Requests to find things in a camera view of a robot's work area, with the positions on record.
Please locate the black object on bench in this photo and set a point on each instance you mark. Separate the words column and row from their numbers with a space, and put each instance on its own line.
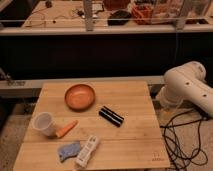
column 119, row 17

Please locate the black rectangular case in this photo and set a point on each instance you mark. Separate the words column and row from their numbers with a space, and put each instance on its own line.
column 111, row 116

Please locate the orange carrot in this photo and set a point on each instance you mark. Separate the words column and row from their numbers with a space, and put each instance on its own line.
column 63, row 131

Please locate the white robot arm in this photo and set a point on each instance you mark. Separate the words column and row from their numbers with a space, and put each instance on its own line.
column 187, row 82

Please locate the blue sponge cloth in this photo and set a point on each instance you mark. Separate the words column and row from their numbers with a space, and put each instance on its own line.
column 69, row 150

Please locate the metal clamp at left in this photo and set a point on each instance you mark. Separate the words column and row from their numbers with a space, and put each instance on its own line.
column 9, row 80

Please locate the orange crate on bench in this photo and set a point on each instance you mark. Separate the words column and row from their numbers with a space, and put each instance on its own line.
column 142, row 15

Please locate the orange ceramic bowl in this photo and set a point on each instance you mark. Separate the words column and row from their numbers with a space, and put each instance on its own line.
column 79, row 97

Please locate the white remote controller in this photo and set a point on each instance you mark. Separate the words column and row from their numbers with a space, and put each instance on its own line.
column 85, row 153

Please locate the white plastic cup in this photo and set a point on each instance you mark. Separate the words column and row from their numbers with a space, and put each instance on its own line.
column 43, row 122

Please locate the grey metal post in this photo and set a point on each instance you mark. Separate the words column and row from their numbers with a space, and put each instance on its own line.
column 87, row 4

